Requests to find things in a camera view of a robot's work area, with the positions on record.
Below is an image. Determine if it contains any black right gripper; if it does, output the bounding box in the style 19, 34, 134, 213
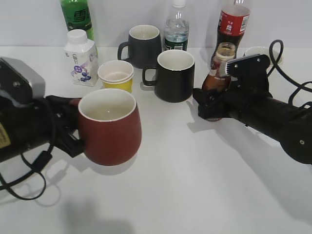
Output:
193, 87, 273, 127

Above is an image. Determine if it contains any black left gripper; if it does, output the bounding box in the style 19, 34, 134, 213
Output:
0, 95, 84, 162

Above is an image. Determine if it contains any brown coffee drink bottle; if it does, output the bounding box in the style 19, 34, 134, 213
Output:
202, 42, 236, 92

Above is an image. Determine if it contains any red ceramic mug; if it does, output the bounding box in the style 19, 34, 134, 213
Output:
70, 88, 142, 166

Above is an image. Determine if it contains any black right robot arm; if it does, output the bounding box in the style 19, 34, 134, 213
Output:
193, 87, 312, 164

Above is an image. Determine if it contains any yellow paper cup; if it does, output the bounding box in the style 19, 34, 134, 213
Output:
97, 60, 134, 93

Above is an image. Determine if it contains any black ceramic mug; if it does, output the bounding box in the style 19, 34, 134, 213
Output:
142, 49, 195, 103

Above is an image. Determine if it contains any white ceramic mug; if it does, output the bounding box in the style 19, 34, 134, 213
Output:
243, 46, 283, 65

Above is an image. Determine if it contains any white yogurt carton bottle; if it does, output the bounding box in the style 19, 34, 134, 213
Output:
64, 29, 98, 87

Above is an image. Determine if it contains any clear water bottle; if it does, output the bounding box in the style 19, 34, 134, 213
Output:
163, 0, 189, 51

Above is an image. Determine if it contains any dark grey ceramic mug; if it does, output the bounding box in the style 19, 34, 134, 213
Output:
117, 25, 162, 69

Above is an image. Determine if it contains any cola bottle red label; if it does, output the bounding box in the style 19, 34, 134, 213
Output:
210, 0, 252, 66

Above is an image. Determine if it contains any green soda bottle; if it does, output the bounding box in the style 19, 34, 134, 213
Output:
60, 0, 94, 40

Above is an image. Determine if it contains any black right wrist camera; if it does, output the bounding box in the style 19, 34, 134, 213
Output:
220, 54, 270, 89

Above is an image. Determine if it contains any black left cable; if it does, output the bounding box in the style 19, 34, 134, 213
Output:
0, 99, 55, 201

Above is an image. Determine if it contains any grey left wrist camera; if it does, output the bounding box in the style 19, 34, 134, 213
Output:
0, 57, 45, 107

